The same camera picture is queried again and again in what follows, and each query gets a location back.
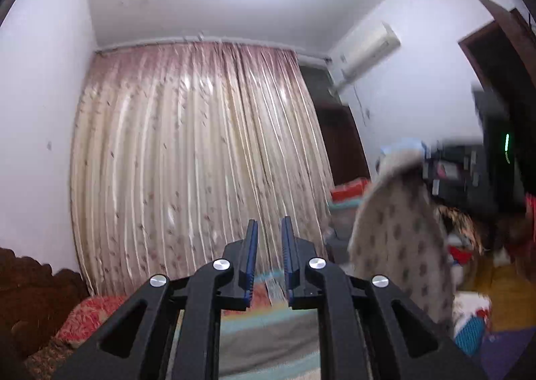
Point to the carved wooden headboard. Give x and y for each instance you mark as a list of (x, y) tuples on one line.
[(35, 302)]

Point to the red floral pillow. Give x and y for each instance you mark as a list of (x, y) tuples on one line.
[(80, 324)]

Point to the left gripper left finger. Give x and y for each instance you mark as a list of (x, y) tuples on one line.
[(170, 328)]

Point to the white wall air conditioner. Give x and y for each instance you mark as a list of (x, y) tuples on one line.
[(369, 49)]

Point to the dark wooden door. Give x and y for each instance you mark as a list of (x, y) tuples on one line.
[(502, 54)]

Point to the white fleece patterned sweater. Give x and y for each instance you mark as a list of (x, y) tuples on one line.
[(396, 234)]

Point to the beige floral curtain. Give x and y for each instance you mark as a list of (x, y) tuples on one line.
[(177, 147)]

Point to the striped quilted bedspread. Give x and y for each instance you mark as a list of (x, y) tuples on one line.
[(268, 342)]

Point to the dark wooden wardrobe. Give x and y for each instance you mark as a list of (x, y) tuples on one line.
[(340, 135)]

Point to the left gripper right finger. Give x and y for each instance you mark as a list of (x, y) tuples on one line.
[(368, 329)]

